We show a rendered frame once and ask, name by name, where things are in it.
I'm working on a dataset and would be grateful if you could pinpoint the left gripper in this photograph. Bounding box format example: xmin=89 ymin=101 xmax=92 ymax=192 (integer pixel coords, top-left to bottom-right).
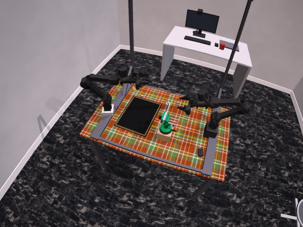
xmin=177 ymin=94 xmax=199 ymax=115

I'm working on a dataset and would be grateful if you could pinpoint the black flat mat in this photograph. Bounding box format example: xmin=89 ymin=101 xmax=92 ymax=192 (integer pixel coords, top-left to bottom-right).
xmin=114 ymin=96 xmax=162 ymax=137

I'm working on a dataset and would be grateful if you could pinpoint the tan wooden block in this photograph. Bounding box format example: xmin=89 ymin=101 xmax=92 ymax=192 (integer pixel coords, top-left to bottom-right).
xmin=156 ymin=131 xmax=172 ymax=143

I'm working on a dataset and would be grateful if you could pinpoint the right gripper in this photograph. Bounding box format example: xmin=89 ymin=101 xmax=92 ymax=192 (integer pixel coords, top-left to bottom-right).
xmin=128 ymin=69 xmax=150 ymax=90

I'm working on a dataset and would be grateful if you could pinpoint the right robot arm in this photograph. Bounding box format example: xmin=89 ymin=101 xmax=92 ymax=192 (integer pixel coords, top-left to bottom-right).
xmin=80 ymin=67 xmax=138 ymax=111

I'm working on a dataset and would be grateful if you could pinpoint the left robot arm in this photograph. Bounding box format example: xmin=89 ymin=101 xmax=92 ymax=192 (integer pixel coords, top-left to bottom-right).
xmin=187 ymin=89 xmax=250 ymax=131

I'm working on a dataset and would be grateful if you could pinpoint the green bench vise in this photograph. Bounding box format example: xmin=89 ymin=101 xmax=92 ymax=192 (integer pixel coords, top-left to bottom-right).
xmin=160 ymin=112 xmax=172 ymax=134

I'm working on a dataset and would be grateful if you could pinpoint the grey metal post with diagonal brace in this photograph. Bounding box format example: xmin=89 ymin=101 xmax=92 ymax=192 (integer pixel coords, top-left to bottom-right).
xmin=123 ymin=0 xmax=253 ymax=98

